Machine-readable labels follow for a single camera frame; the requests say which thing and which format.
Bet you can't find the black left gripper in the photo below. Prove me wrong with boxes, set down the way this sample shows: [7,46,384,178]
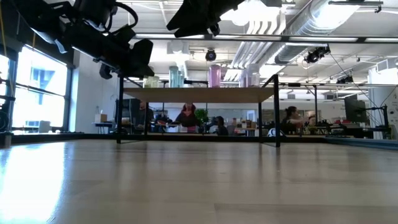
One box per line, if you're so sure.
[73,23,155,79]

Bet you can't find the black computer monitor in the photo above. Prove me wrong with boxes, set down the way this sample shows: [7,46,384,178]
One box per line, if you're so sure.
[123,98,137,124]
[344,95,368,124]

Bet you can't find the green leafy plant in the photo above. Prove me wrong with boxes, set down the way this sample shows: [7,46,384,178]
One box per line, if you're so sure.
[195,108,210,125]

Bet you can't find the black ceiling spotlight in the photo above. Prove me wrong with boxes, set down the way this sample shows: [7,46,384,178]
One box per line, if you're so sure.
[303,46,331,65]

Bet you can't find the white blue ball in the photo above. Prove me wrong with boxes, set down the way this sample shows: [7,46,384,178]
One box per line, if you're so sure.
[267,127,285,138]

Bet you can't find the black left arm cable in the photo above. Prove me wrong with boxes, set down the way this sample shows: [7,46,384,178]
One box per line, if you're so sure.
[108,1,139,32]

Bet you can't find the silver ventilation duct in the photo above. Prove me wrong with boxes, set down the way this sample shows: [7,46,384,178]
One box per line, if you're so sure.
[273,0,361,65]

